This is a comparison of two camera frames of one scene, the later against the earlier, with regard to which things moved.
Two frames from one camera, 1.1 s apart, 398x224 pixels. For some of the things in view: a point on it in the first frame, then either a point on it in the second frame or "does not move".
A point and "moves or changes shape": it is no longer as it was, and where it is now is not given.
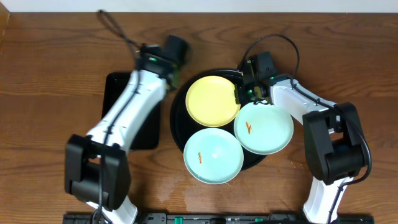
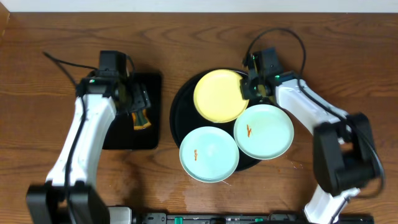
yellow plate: x=211 y=101 moves or changes shape
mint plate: x=263 y=129 does not move
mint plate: x=213 y=155 does not move
